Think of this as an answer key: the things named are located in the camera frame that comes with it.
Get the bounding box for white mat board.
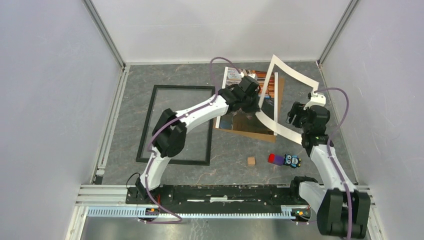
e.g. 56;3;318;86
254;54;321;146

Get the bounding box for cat photo print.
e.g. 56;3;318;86
215;67;280;136

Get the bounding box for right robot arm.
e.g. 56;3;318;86
286;101;371;239

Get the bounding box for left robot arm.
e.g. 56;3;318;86
135;74;261;204

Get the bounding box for brown backing board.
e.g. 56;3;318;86
213;76;285;143

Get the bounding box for blue owl toy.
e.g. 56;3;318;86
283;154;302;169

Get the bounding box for red purple toy brick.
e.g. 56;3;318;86
267;153;285;166

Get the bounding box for small wooden cube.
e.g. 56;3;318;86
247;157;256;167

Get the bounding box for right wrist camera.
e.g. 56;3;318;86
303;91;327;110

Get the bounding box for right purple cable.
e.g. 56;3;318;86
311;86;354;240

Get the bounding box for white cable duct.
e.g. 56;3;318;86
87;206;296;220

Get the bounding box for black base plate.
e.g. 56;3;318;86
125;184;318;215

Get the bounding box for black picture frame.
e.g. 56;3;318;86
136;85;215;166

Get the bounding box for aluminium frame rail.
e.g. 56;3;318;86
82;0;126;69

